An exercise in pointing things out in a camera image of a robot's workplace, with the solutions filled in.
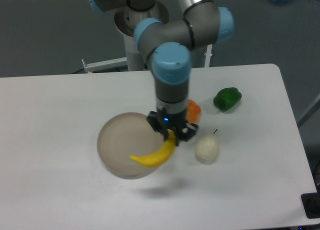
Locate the green bell pepper toy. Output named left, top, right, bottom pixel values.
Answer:
left=213, top=87, right=242, bottom=112

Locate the white metal frame bracket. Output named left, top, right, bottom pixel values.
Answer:
left=81, top=57, right=127, bottom=73

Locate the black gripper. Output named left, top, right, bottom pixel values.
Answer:
left=146, top=108, right=199, bottom=147

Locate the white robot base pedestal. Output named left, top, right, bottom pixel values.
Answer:
left=114, top=0, right=170, bottom=71

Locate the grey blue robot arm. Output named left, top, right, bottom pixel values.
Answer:
left=88, top=0, right=235, bottom=143

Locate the yellow banana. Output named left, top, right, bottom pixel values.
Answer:
left=129, top=130, right=177, bottom=168

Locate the white upright frame post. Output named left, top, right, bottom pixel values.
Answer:
left=204, top=44, right=214, bottom=68

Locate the orange pumpkin toy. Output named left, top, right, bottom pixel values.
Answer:
left=187, top=99, right=202, bottom=124

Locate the white pear toy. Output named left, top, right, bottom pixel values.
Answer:
left=195, top=129, right=220, bottom=165

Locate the beige round plate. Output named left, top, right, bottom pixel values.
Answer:
left=97, top=112, right=164, bottom=180

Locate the black device at table edge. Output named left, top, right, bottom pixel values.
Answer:
left=301, top=192, right=320, bottom=219

